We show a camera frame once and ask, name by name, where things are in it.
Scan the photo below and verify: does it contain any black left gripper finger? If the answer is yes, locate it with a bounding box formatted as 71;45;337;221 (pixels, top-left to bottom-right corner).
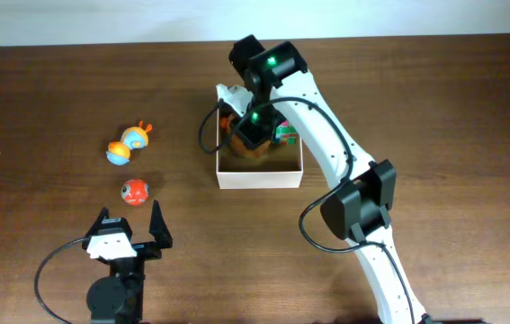
87;207;109;234
149;200;173;249

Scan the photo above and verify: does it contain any colourful puzzle cube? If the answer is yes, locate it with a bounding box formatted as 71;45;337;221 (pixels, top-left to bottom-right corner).
273;121;299;145

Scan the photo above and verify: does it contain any brown plush toy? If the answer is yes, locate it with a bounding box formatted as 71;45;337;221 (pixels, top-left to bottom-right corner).
219;112;278;160

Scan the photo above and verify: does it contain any orange blue duck toy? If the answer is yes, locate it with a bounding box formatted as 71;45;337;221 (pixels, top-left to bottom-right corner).
105;121;153;166

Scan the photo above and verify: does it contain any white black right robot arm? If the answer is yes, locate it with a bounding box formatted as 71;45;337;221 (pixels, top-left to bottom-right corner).
227;35;430;323

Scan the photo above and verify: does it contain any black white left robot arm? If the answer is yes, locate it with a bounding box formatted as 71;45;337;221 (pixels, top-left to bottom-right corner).
82;201;173;324

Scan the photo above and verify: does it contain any red ball toy with eye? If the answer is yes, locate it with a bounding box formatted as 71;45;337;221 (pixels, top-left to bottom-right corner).
121;179;149;206

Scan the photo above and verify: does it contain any white cardboard box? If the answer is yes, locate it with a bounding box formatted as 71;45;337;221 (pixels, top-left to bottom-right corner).
215;133;304;189

